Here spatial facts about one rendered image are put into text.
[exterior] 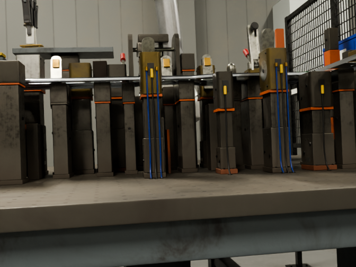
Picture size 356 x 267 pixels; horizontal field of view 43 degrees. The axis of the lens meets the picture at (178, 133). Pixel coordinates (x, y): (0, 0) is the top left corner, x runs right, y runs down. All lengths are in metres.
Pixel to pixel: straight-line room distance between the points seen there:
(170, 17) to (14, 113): 1.01
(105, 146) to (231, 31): 3.17
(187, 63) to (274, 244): 0.95
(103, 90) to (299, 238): 0.77
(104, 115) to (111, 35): 2.87
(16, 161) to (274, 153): 0.69
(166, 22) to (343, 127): 1.01
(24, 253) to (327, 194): 0.54
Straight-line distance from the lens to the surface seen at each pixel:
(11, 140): 1.27
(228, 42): 4.39
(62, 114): 1.41
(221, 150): 1.28
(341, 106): 1.38
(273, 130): 1.27
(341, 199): 0.87
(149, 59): 1.25
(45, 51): 1.77
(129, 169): 1.43
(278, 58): 1.29
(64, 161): 1.40
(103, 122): 1.39
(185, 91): 1.41
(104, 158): 1.39
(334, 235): 0.92
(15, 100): 1.28
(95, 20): 4.27
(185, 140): 1.40
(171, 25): 2.07
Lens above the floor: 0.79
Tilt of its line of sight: 1 degrees up
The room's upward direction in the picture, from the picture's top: 2 degrees counter-clockwise
